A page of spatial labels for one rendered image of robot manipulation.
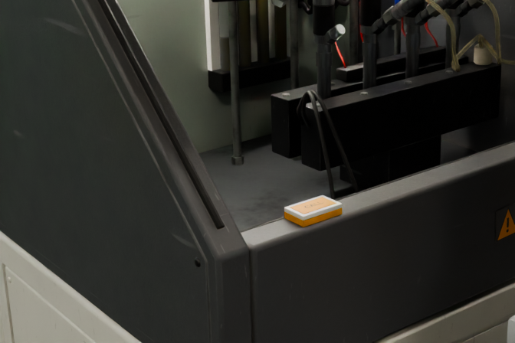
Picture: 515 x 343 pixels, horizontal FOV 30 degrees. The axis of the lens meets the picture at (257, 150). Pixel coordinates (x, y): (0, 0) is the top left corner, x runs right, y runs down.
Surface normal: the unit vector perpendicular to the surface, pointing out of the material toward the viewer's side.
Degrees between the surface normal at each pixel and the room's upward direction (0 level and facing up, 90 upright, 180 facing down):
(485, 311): 90
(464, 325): 90
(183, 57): 90
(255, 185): 0
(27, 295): 90
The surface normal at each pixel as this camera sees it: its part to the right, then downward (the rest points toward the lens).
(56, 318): -0.80, 0.22
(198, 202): 0.39, -0.52
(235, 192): -0.03, -0.94
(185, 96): 0.60, 0.25
